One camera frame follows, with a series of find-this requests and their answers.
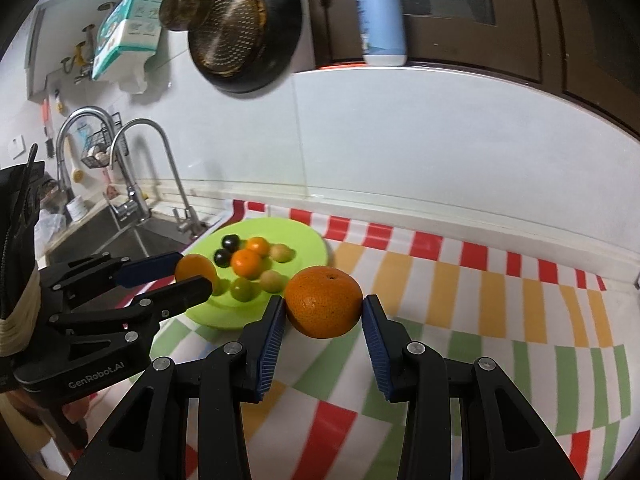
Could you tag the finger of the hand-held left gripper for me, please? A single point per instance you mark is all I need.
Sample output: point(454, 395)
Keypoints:
point(150, 267)
point(190, 290)

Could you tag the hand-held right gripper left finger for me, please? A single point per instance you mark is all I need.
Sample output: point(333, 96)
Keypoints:
point(272, 345)

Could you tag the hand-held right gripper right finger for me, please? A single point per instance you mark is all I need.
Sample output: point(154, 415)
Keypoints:
point(375, 345)

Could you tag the small orange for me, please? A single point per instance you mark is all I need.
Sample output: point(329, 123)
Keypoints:
point(247, 264)
point(195, 270)

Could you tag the small green fruit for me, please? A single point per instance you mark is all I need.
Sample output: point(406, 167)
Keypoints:
point(241, 289)

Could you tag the dark plum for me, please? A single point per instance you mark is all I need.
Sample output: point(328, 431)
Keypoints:
point(221, 258)
point(230, 242)

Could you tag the large orange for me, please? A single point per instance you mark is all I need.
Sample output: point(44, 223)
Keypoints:
point(324, 305)

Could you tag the yellow-green fruit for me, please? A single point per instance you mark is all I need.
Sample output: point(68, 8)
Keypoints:
point(272, 280)

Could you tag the speckled yellow fruit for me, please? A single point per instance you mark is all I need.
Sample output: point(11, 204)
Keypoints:
point(280, 252)

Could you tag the green plate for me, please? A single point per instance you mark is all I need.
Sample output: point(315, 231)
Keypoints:
point(300, 245)

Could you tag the person's left hand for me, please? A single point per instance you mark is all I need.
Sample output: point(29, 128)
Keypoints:
point(20, 425)

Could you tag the steel sink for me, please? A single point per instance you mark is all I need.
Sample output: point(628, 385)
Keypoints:
point(125, 242)

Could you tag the white cup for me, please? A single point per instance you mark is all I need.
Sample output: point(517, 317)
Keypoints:
point(76, 208)

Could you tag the checked tablecloth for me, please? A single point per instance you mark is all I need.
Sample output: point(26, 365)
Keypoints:
point(450, 280)

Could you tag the clear plastic bag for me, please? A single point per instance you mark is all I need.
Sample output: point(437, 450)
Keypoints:
point(50, 227)

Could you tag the tall steel faucet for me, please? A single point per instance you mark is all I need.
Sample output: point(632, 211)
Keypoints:
point(75, 117)
point(167, 160)

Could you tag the white dish brush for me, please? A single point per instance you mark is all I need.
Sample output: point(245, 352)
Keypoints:
point(75, 172)

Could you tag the tissue pack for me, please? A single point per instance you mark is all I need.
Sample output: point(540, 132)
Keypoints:
point(130, 25)

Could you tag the brass perforated strainer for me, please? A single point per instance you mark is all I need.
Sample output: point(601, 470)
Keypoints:
point(232, 30)

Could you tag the brass ladle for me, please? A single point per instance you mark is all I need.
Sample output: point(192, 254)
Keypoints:
point(182, 7)

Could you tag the black frying pan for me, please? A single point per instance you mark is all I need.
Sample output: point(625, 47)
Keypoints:
point(282, 20)

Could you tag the blue and white bottle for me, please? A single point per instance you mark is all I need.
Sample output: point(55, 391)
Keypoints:
point(380, 15)

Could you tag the white wall socket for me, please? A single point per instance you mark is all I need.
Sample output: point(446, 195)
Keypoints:
point(17, 146)

